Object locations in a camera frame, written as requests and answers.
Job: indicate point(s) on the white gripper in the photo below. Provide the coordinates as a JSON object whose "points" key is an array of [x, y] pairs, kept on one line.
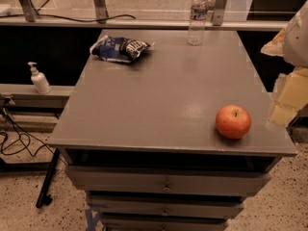
{"points": [[296, 38]]}

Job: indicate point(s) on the blue chip bag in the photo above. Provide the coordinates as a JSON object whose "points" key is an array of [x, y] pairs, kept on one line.
{"points": [[118, 49]]}

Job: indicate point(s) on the red apple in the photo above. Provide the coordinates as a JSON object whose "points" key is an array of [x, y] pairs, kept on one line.
{"points": [[233, 122]]}

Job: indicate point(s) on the clear water bottle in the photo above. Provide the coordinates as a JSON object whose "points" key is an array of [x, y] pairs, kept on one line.
{"points": [[198, 17]]}

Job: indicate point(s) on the middle drawer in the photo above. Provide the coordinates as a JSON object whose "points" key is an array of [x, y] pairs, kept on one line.
{"points": [[164, 207]]}

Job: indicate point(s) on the drawer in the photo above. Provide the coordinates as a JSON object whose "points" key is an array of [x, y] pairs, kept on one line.
{"points": [[164, 207], [151, 223], [150, 180]]}

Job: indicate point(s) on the grey drawer cabinet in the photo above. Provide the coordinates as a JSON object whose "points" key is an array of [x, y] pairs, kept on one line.
{"points": [[160, 112]]}

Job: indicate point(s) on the top drawer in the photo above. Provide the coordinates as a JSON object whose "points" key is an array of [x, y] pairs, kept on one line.
{"points": [[150, 180]]}

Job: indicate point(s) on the bottom drawer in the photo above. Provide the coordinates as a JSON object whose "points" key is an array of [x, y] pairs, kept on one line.
{"points": [[151, 223]]}

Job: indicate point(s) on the blue floor tape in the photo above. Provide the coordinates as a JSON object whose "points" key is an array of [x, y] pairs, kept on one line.
{"points": [[93, 219]]}

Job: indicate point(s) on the white pump dispenser bottle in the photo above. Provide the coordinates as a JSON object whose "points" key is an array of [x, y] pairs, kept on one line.
{"points": [[39, 79]]}

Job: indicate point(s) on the black floor stand leg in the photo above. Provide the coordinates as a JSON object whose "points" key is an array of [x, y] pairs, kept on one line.
{"points": [[44, 198]]}

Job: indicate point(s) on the right metal frame post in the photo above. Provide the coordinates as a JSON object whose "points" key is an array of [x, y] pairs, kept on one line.
{"points": [[219, 10]]}

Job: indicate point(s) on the metal frame post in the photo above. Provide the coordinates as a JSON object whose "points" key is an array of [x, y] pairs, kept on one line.
{"points": [[101, 11], [29, 10], [219, 10]]}

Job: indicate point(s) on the middle metal frame post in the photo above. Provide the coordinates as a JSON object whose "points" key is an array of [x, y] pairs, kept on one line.
{"points": [[101, 11]]}

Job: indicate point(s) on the left metal frame post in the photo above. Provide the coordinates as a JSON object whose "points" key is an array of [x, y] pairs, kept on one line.
{"points": [[29, 10]]}

